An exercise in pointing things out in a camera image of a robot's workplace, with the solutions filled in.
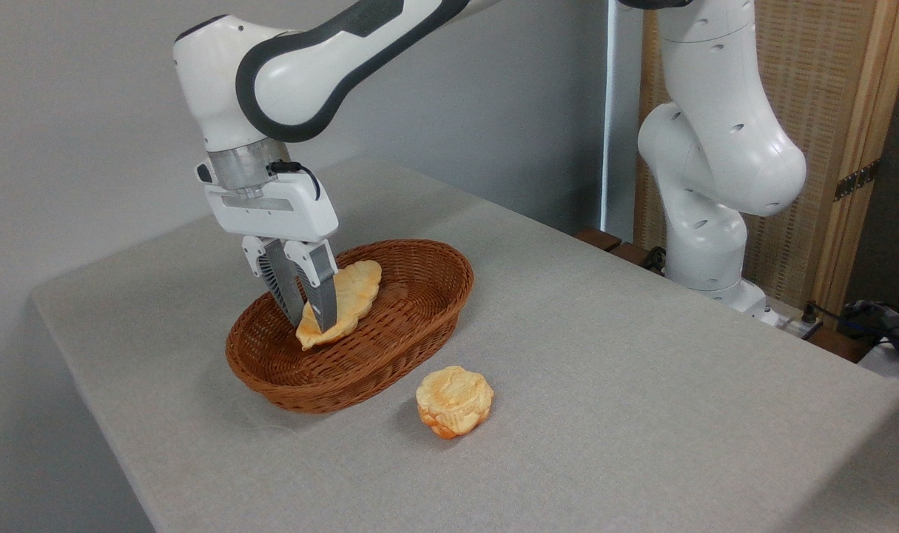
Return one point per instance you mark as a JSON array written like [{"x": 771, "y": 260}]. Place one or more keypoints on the brown oval wicker basket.
[{"x": 419, "y": 311}]

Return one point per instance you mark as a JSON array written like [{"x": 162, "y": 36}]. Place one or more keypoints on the golden croissant bread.
[{"x": 357, "y": 292}]

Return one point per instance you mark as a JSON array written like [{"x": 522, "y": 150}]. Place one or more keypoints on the dark metal screen hinge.
[{"x": 856, "y": 180}]

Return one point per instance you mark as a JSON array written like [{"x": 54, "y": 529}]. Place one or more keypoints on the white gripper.
[{"x": 286, "y": 211}]

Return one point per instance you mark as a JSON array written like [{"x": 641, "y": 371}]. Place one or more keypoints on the white power strip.
[{"x": 786, "y": 323}]

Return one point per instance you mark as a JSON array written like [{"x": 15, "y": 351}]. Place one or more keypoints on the round golden bread bun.
[{"x": 455, "y": 400}]

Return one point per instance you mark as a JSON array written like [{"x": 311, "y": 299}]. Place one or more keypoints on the black clamp at robot base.
[{"x": 653, "y": 259}]

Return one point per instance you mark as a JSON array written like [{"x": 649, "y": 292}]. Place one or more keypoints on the grey tablecloth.
[{"x": 641, "y": 407}]

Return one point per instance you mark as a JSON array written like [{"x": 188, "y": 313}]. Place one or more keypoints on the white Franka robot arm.
[{"x": 723, "y": 163}]

